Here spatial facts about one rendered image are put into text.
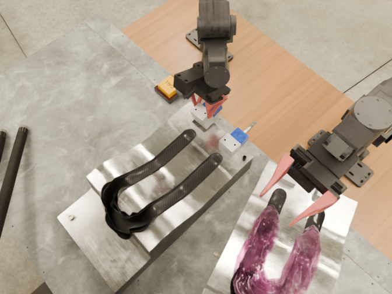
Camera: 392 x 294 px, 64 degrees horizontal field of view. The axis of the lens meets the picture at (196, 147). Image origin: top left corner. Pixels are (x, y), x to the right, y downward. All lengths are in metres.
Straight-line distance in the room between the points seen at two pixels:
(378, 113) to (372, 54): 2.00
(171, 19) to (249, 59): 0.36
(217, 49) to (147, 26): 0.65
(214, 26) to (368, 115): 0.37
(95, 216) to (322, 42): 1.99
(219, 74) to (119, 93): 0.52
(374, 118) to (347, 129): 0.05
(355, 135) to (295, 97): 0.65
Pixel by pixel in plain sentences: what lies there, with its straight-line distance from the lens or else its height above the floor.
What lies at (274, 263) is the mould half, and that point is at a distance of 0.82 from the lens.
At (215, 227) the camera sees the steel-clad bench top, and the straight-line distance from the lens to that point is 0.91.
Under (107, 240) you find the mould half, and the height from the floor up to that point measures 0.86.
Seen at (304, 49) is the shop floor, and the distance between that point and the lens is 2.39.
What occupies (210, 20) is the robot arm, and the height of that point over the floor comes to 1.20.
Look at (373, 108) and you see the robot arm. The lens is 0.53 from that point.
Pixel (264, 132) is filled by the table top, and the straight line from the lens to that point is 1.03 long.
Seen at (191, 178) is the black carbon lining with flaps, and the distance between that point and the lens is 0.86.
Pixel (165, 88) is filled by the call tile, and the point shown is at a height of 0.84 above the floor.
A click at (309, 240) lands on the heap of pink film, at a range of 0.84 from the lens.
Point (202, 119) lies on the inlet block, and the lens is 0.86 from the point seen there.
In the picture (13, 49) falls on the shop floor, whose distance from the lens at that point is 2.72.
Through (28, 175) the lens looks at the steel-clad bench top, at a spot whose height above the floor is 0.80.
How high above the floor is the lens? 1.69
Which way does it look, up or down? 65 degrees down
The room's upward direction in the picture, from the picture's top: 5 degrees counter-clockwise
